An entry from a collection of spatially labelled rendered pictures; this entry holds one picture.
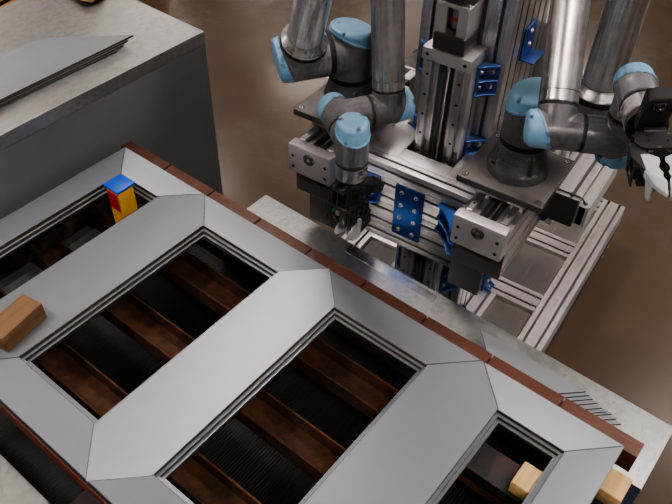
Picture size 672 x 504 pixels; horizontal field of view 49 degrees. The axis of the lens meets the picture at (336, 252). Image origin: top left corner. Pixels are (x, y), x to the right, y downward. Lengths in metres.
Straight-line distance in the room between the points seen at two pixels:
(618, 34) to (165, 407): 1.22
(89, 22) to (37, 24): 0.16
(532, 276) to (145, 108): 1.48
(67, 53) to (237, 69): 2.04
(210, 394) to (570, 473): 0.75
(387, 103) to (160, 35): 0.91
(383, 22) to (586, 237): 1.61
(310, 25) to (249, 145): 1.94
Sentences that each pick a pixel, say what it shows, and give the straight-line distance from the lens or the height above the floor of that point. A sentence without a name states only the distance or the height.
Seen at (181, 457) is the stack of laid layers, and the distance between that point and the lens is 1.57.
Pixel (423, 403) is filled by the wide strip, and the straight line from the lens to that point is 1.61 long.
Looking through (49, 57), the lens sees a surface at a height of 1.07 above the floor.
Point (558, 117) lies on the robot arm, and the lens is 1.48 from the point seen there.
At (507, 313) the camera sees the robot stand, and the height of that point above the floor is 0.21.
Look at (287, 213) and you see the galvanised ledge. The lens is 2.23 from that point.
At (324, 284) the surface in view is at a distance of 1.80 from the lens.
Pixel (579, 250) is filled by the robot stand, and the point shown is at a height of 0.21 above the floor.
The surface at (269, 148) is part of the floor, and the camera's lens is 3.62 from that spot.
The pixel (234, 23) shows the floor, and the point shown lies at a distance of 4.70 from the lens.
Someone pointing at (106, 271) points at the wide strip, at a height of 0.84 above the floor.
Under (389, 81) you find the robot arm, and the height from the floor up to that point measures 1.28.
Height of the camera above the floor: 2.17
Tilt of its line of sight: 45 degrees down
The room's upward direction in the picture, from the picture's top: 2 degrees clockwise
